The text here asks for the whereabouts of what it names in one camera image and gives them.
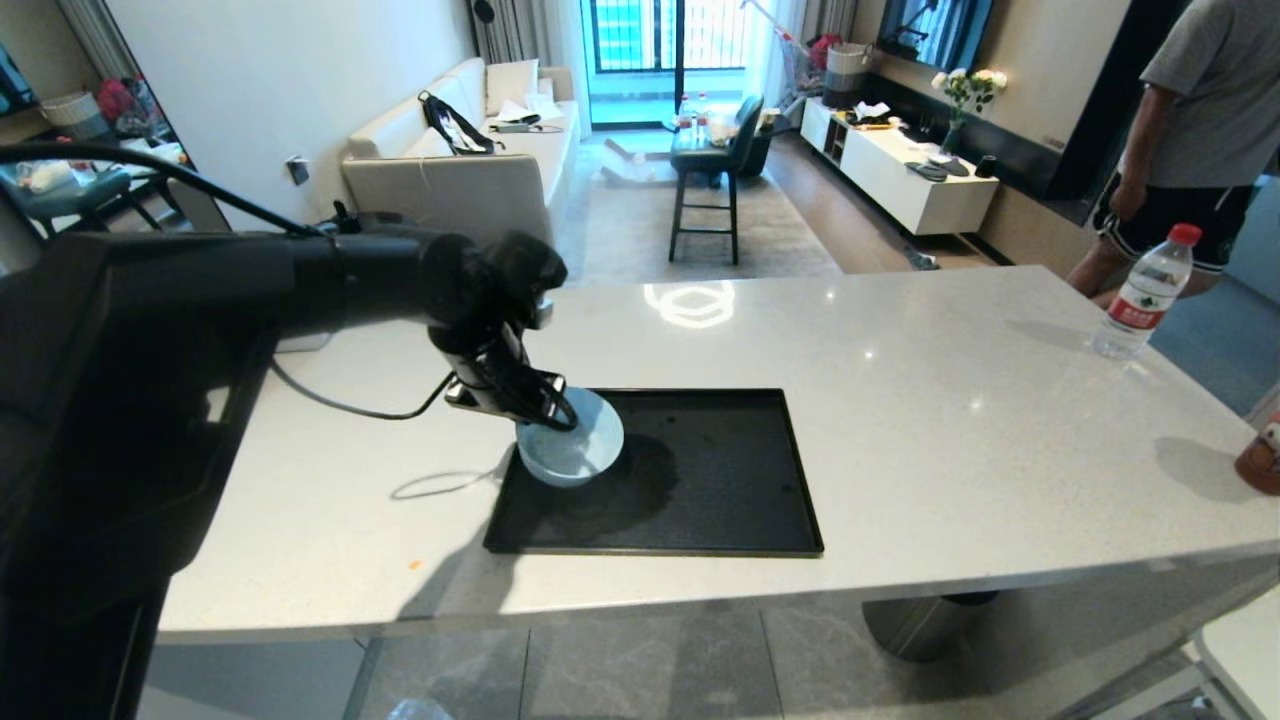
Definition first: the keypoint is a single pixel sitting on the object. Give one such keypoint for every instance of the vase with white flowers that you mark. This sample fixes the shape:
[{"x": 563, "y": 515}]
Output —
[{"x": 965, "y": 95}]

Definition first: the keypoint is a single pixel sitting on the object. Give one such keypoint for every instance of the grey rug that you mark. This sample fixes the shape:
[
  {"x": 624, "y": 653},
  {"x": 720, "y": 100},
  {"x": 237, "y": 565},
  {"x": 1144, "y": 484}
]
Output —
[{"x": 780, "y": 230}]

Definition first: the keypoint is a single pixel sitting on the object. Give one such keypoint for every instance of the brown round container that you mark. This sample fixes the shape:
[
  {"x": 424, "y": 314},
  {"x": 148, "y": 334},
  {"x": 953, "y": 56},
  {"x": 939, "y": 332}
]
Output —
[{"x": 1262, "y": 460}]

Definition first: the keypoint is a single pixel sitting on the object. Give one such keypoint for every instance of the dark green bar chair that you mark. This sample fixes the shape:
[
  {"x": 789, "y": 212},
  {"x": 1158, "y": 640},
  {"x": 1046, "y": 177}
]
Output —
[{"x": 715, "y": 150}]

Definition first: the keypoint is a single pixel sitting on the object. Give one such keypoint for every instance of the white chair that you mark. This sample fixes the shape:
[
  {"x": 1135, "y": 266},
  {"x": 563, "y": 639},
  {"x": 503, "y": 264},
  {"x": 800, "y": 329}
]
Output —
[{"x": 1245, "y": 650}]

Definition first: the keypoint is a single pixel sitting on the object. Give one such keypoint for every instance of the grey laundry basket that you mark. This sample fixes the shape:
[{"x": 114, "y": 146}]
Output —
[{"x": 846, "y": 75}]

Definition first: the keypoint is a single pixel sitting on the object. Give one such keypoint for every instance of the pale blue bowl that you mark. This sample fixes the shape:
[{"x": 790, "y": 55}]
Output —
[{"x": 580, "y": 450}]

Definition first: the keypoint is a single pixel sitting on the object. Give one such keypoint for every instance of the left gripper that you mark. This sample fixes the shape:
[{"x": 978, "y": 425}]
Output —
[{"x": 500, "y": 380}]

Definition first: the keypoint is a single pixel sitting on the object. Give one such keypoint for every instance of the cream sofa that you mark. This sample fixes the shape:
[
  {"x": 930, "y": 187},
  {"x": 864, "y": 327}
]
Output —
[{"x": 450, "y": 185}]

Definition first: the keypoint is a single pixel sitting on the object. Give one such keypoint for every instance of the white cushion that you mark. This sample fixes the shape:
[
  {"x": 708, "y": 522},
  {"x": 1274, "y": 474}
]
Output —
[{"x": 510, "y": 85}]

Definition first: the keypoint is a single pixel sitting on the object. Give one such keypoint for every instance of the black rectangular tray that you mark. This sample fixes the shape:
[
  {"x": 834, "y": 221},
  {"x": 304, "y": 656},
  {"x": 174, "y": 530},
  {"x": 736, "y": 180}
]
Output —
[{"x": 720, "y": 480}]

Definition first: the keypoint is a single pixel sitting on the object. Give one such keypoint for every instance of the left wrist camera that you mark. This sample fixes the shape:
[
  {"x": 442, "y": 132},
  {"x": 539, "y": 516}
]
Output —
[{"x": 462, "y": 395}]

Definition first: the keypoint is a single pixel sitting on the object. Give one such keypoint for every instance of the grey curtain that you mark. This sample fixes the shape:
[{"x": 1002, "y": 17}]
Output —
[{"x": 520, "y": 30}]

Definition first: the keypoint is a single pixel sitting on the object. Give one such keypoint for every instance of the clear plastic water bottle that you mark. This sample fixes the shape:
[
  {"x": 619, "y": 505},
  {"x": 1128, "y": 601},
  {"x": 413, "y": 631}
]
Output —
[{"x": 1135, "y": 300}]

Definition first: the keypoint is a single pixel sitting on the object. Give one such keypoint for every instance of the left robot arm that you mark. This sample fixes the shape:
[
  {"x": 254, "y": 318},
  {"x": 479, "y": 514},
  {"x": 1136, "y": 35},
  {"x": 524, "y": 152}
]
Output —
[{"x": 150, "y": 330}]

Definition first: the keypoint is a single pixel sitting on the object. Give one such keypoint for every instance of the person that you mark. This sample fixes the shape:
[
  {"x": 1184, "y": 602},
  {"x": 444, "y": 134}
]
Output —
[{"x": 1200, "y": 100}]

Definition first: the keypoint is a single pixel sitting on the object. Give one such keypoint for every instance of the wall television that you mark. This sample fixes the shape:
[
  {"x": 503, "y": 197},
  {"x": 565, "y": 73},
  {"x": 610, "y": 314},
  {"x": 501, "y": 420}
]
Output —
[{"x": 935, "y": 30}]

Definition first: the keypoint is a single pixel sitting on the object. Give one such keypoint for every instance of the white low cabinet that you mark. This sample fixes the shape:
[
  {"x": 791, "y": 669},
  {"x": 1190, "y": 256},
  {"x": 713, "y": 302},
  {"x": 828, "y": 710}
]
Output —
[{"x": 900, "y": 180}]

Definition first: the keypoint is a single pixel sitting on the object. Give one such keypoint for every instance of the black bag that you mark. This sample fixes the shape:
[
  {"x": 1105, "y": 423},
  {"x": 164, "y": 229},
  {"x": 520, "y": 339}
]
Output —
[{"x": 455, "y": 128}]

